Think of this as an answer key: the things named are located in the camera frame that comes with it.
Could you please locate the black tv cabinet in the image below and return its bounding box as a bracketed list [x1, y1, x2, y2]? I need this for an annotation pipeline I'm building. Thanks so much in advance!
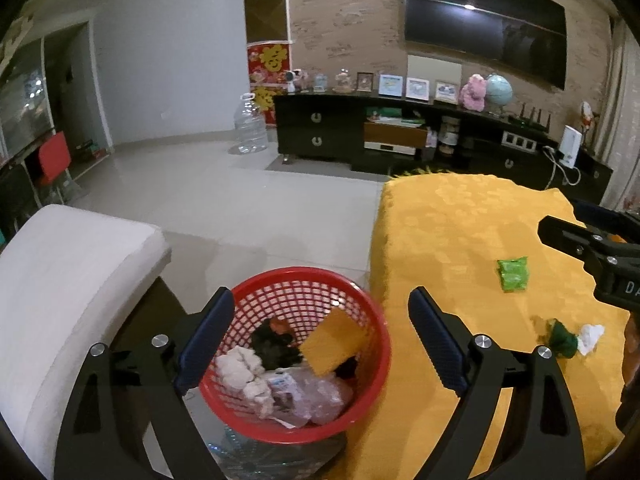
[274, 93, 613, 204]

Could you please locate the black wifi router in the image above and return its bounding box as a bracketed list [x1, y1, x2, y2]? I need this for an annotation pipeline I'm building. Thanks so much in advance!
[508, 103, 552, 133]

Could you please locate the light blue globe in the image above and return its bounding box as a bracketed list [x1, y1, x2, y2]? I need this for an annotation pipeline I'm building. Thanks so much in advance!
[486, 74, 513, 106]

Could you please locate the white cable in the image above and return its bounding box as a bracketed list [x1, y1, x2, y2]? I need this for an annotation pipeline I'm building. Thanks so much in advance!
[541, 145, 583, 189]

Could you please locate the orange brown wrapper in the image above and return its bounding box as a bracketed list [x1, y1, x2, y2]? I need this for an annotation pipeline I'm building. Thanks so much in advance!
[269, 318, 295, 337]

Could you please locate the green snack packet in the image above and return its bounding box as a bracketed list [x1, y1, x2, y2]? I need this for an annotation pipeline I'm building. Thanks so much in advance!
[497, 257, 529, 292]

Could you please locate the red plastic mesh basket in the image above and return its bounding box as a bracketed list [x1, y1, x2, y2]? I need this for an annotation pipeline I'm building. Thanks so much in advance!
[200, 266, 390, 444]

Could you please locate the red chair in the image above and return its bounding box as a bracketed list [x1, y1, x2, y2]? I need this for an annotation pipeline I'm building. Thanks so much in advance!
[38, 131, 73, 205]

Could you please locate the white picture frame blue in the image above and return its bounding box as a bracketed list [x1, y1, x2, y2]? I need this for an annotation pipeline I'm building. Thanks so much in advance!
[378, 74, 404, 98]

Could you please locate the white wall panel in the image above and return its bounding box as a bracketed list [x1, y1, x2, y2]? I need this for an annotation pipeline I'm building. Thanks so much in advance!
[407, 55, 462, 96]

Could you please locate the white router box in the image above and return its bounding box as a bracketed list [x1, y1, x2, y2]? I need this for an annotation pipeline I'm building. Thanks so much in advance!
[559, 126, 582, 169]

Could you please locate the beige curtain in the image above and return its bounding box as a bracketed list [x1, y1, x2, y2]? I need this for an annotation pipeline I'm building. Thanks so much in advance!
[594, 20, 639, 210]

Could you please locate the yellow tablecloth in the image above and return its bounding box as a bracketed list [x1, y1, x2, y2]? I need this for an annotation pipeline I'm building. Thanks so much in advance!
[337, 174, 628, 479]

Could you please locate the white picture frame pink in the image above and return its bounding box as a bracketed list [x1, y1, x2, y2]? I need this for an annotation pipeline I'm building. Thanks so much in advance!
[405, 77, 431, 102]

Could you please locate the clear large water bottle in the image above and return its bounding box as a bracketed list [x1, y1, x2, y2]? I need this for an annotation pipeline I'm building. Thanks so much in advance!
[234, 92, 268, 154]

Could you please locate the brown small picture frame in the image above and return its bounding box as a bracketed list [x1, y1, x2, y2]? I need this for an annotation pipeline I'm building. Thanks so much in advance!
[356, 72, 374, 93]

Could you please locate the white foam net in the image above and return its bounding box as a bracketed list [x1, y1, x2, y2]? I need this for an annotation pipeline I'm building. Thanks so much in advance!
[214, 346, 274, 419]

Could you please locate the pink plush toy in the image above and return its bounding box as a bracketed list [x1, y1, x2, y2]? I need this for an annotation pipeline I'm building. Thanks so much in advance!
[459, 74, 487, 113]

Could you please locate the dark green wrapper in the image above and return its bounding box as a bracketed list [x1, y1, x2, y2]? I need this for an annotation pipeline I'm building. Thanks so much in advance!
[546, 318, 578, 359]

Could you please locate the black wall television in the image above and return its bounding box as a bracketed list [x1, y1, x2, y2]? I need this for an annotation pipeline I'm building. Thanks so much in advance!
[404, 0, 567, 89]

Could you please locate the black bag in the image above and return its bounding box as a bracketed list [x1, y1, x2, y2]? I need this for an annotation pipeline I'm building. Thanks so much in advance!
[250, 320, 303, 370]

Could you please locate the clear plastic bag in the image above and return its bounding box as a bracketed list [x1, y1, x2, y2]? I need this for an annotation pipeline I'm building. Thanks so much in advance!
[264, 365, 354, 429]

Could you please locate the white sofa armrest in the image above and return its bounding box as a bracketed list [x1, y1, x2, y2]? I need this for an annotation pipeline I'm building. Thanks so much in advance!
[0, 205, 171, 479]

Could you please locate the red festive wall poster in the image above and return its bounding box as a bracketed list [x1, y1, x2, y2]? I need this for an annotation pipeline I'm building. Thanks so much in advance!
[246, 40, 291, 125]

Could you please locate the white picture frame right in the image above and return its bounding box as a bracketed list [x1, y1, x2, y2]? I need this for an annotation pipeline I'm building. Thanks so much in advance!
[434, 81, 459, 106]

